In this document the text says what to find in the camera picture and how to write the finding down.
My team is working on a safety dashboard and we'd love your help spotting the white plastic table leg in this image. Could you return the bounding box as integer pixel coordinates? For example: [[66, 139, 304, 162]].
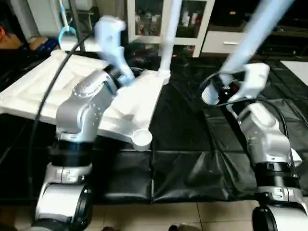
[[200, 0, 295, 106], [157, 0, 184, 81]]

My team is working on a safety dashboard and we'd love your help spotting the white plastic table top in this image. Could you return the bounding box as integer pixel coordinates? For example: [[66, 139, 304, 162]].
[[0, 48, 172, 153]]

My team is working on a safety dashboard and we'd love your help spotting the white drawer unit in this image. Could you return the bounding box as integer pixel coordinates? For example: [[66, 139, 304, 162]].
[[201, 30, 247, 54]]

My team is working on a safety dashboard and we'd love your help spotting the white glass-door cabinet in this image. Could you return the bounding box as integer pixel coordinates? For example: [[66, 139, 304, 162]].
[[127, 0, 216, 58]]

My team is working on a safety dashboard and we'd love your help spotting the black metal pole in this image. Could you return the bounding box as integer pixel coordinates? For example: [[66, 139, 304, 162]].
[[70, 0, 87, 51]]

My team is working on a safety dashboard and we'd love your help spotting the white flat board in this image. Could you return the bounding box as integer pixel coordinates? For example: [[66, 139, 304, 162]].
[[282, 60, 308, 86]]

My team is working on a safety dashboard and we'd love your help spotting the blue plastic tool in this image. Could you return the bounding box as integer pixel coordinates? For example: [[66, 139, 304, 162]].
[[58, 0, 78, 48]]

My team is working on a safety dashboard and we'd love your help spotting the black work mat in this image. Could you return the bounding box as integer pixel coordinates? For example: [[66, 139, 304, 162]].
[[0, 41, 308, 205]]

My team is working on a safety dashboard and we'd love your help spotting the brown cardboard box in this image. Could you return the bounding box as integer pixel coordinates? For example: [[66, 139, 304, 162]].
[[26, 36, 59, 54]]

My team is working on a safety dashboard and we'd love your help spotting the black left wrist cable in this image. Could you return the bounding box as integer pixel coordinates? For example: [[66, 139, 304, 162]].
[[28, 35, 94, 193]]

